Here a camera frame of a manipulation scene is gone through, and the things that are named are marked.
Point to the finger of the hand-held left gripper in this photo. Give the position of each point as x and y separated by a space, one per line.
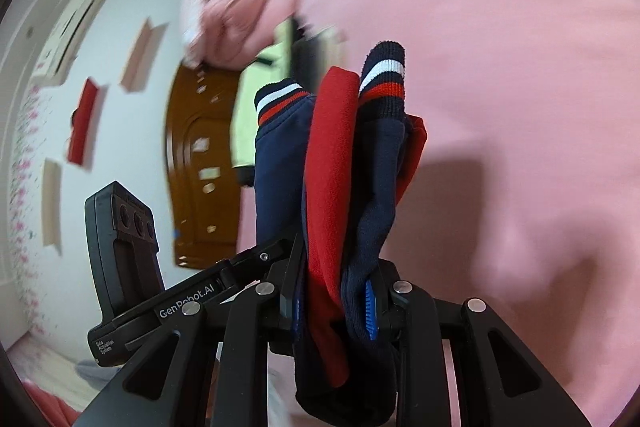
262 259

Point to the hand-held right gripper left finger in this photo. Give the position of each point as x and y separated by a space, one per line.
297 312

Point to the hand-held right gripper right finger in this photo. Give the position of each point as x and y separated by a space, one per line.
370 312

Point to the navy and red varsity jacket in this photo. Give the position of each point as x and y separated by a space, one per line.
330 187

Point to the brown wooden door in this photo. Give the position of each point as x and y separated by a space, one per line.
195 167

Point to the light green folded garment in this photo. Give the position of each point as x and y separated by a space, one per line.
250 117

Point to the pink pillow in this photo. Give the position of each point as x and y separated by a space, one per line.
235 17

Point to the pink bed sheet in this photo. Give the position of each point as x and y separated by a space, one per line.
500 57

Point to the beige wall shelf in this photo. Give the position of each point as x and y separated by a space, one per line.
51 207
142 57

